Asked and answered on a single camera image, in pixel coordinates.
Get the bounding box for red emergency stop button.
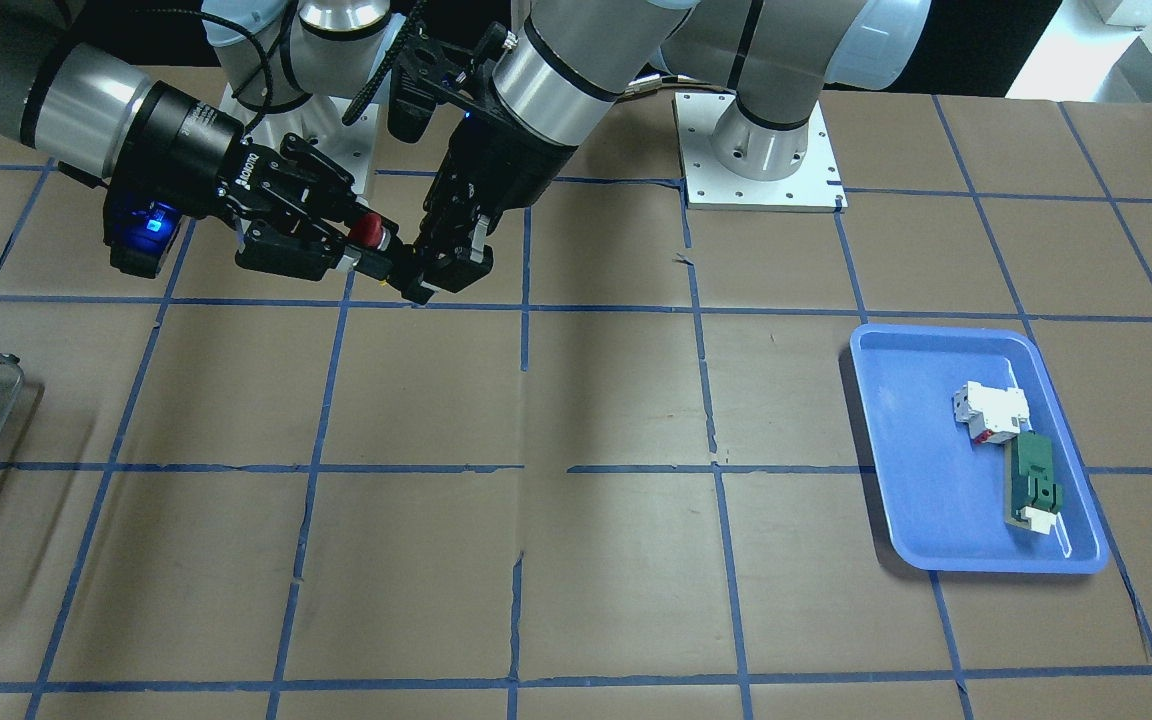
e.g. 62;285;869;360
347;211;401;253

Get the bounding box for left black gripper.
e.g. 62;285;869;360
391;115;576;306

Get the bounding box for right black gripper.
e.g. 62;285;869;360
101;135;412;291

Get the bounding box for blue plastic tray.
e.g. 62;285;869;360
850;323;1108;574

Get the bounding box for green terminal block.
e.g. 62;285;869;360
1005;430;1064;536

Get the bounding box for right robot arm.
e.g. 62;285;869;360
0;1;419;288

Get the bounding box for white circuit breaker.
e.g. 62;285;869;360
952;381;1030;445

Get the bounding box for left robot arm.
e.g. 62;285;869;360
387;1;931;304

